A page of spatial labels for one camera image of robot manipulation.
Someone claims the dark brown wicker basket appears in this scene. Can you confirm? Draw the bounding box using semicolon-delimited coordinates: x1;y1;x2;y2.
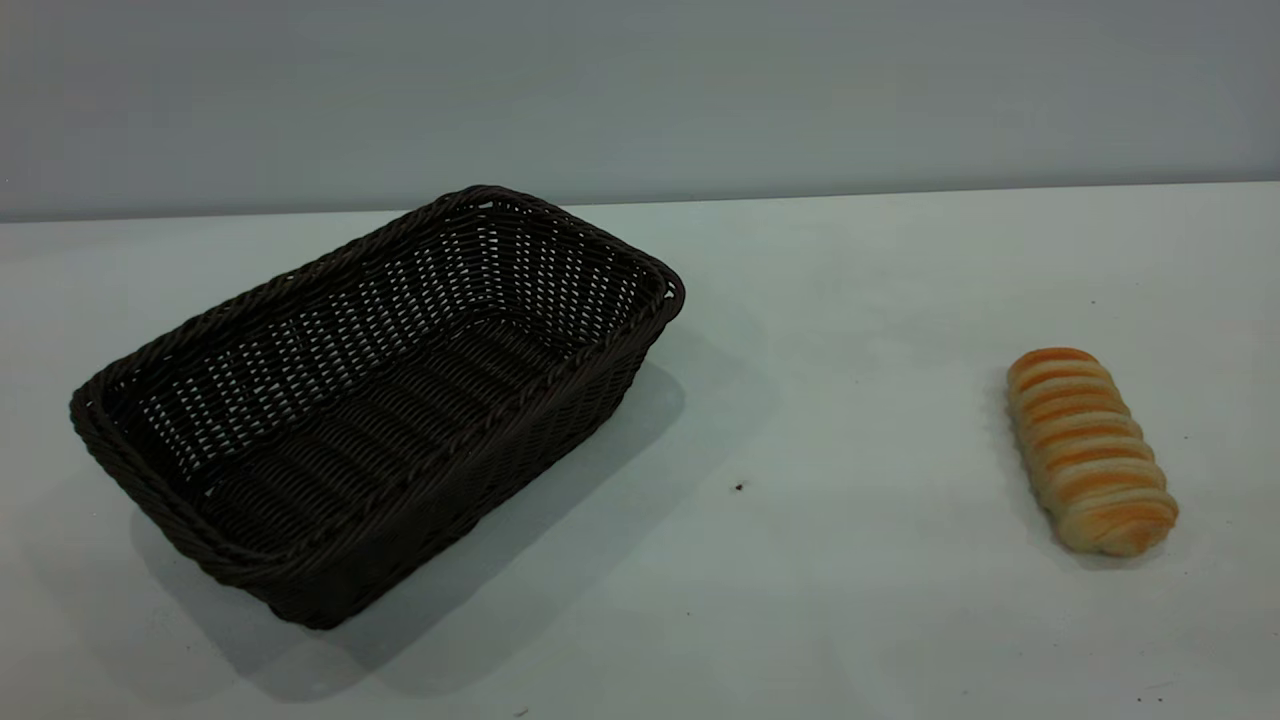
68;184;687;631

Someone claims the striped golden bread roll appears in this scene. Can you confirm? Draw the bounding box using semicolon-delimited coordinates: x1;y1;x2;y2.
1005;346;1180;558

